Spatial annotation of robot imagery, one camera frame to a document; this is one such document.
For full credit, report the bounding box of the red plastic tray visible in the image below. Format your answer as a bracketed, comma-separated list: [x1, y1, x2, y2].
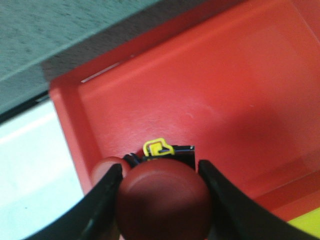
[49, 0, 320, 220]

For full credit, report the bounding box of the red mushroom push button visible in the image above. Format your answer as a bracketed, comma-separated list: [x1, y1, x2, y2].
[115, 138, 212, 240]
[91, 154, 141, 186]

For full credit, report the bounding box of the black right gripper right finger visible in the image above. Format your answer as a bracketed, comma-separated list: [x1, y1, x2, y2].
[198, 160, 317, 240]

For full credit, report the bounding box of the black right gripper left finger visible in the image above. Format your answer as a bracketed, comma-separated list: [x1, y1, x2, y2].
[27, 163, 123, 240]

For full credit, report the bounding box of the yellow plastic tray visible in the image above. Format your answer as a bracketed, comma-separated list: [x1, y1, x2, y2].
[288, 208, 320, 238]

